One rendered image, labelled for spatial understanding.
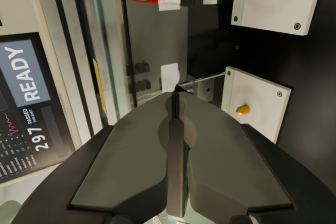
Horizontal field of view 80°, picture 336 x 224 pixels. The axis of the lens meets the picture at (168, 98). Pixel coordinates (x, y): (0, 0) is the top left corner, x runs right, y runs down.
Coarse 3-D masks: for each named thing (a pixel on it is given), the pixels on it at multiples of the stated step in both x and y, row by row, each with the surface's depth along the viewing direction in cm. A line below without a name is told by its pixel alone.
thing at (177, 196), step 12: (180, 120) 13; (180, 132) 13; (168, 144) 14; (180, 144) 14; (168, 156) 15; (180, 156) 14; (168, 168) 15; (180, 168) 15; (168, 180) 16; (180, 180) 15; (168, 192) 16; (180, 192) 16; (168, 204) 17; (180, 204) 17; (180, 216) 18
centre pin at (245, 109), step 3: (243, 105) 44; (246, 105) 43; (237, 108) 43; (240, 108) 43; (243, 108) 43; (246, 108) 43; (249, 108) 43; (237, 111) 43; (240, 111) 43; (243, 111) 43; (246, 111) 43; (240, 114) 43
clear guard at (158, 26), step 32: (96, 0) 20; (128, 0) 14; (160, 0) 13; (192, 0) 13; (224, 0) 12; (96, 32) 24; (128, 32) 15; (160, 32) 14; (192, 32) 14; (224, 32) 13; (128, 64) 16; (160, 64) 15; (192, 64) 15; (224, 64) 14; (96, 96) 41; (128, 96) 19; (224, 96) 15
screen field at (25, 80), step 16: (0, 48) 30; (16, 48) 31; (32, 48) 32; (0, 64) 30; (16, 64) 31; (32, 64) 32; (16, 80) 32; (32, 80) 33; (16, 96) 33; (32, 96) 34; (48, 96) 35
